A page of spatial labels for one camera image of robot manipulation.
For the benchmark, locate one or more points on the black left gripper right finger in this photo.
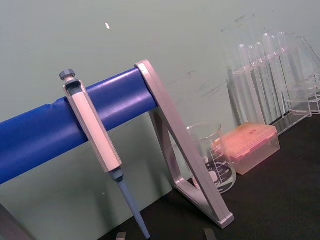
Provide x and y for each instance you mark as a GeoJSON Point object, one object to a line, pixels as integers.
{"type": "Point", "coordinates": [209, 235]}

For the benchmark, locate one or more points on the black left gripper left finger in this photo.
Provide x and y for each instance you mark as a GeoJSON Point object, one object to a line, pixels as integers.
{"type": "Point", "coordinates": [121, 236]}

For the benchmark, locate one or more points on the clear glass beaker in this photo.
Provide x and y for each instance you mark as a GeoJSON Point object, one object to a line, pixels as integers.
{"type": "Point", "coordinates": [220, 172]}

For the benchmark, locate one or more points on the grey triangular stand end frame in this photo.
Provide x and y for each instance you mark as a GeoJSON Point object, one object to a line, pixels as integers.
{"type": "Point", "coordinates": [175, 125]}

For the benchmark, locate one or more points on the blue round stand bar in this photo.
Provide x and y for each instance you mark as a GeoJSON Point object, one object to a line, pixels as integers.
{"type": "Point", "coordinates": [37, 135]}

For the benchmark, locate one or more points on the clear glass measuring vessel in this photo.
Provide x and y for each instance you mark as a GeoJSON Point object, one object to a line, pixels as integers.
{"type": "Point", "coordinates": [315, 92]}

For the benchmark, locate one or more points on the black table cloth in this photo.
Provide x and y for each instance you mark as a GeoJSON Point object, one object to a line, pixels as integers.
{"type": "Point", "coordinates": [275, 200]}

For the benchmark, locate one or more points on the clear test tube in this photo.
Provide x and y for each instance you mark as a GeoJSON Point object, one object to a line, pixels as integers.
{"type": "Point", "coordinates": [278, 72]}
{"type": "Point", "coordinates": [243, 75]}
{"type": "Point", "coordinates": [271, 75]}
{"type": "Point", "coordinates": [285, 67]}
{"type": "Point", "coordinates": [263, 75]}
{"type": "Point", "coordinates": [254, 75]}

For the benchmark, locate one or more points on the white and grey pipette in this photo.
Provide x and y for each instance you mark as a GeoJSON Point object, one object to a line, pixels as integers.
{"type": "Point", "coordinates": [93, 125]}

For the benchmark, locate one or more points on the clear acrylic test tube rack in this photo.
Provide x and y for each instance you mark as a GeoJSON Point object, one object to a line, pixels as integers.
{"type": "Point", "coordinates": [287, 100]}

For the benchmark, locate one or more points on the pink pipette tip box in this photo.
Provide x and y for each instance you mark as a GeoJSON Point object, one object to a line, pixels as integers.
{"type": "Point", "coordinates": [252, 145]}

